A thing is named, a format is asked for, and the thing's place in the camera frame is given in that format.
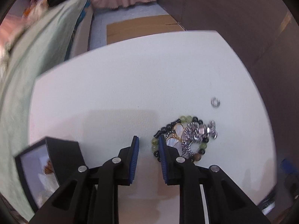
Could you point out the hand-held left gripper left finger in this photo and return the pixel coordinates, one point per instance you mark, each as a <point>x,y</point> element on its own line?
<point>134,158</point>

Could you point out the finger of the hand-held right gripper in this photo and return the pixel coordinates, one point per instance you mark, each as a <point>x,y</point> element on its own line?
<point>286,166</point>

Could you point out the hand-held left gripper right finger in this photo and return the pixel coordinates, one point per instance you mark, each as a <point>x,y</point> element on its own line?
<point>163,158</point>

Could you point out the black square gift box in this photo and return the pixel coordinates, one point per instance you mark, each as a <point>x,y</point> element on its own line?
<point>67,154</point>

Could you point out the white shell pendant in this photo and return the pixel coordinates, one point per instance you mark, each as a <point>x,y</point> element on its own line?
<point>177,133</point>

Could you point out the white low table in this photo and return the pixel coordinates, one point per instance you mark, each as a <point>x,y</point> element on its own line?
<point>140,74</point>

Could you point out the flat cardboard sheet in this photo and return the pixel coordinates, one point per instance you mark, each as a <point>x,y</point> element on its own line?
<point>140,28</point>

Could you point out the green bed blanket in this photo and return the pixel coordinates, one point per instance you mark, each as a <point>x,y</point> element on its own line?
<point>35,51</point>

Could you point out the pink cloth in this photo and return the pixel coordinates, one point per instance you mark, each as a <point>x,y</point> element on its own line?
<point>11,25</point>

